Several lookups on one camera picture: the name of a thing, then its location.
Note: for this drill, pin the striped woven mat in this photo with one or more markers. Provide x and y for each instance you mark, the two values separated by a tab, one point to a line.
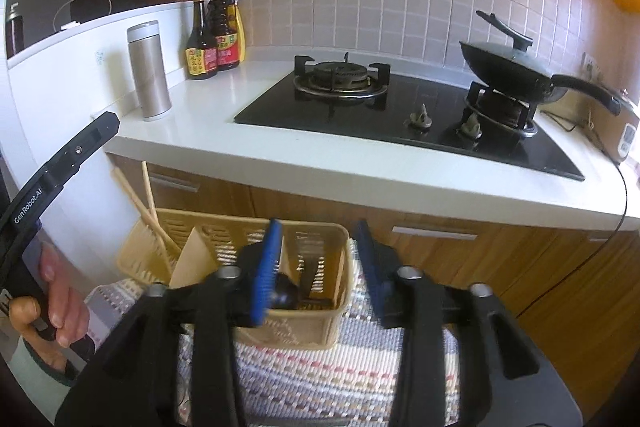
310	382

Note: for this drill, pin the large dark sauce bottle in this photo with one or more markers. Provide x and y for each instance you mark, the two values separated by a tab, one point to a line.
223	32

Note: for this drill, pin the green cup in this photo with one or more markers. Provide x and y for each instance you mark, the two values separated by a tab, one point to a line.
35	367

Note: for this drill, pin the steel thermos flask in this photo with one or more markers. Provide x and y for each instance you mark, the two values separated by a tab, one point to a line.
149	72

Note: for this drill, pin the wooden kitchen cabinet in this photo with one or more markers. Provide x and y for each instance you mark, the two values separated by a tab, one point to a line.
550	287

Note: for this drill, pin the black wok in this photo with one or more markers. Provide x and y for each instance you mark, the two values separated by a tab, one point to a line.
520	84

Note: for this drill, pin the wooden chopstick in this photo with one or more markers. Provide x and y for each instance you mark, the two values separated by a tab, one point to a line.
145	212
149	197

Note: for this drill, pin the black gas stove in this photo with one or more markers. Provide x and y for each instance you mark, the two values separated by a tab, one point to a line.
430	107

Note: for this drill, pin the wooden spatula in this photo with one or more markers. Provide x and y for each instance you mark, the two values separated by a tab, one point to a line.
192	262

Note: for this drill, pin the wall socket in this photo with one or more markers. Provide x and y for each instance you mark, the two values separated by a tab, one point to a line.
591	66

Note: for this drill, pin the yellow bottle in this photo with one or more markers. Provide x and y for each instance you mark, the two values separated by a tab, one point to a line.
241	37

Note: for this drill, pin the black ladle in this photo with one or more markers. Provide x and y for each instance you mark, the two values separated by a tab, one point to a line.
285	289

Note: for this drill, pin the slim dark sauce bottle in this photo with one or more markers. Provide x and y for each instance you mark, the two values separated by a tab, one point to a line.
201	52

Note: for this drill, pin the black wok lid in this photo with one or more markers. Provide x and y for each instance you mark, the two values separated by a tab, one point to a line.
505	52

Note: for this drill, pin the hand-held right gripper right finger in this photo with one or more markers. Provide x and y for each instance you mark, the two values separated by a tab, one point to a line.
369	267

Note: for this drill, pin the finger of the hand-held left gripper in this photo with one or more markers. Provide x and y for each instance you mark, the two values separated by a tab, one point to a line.
82	147

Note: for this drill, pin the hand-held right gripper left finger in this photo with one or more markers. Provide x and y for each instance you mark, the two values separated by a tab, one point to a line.
264	274

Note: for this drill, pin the person's left hand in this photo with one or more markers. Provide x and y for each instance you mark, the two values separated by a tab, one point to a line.
67	302

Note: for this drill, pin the beige rice cooker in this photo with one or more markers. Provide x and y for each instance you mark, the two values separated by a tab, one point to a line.
627	127

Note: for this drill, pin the beige plastic utensil basket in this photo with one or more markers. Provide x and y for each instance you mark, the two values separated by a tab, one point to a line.
310	327

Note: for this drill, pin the grey stove knob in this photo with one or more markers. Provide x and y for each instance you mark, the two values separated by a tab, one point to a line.
470	127
419	118

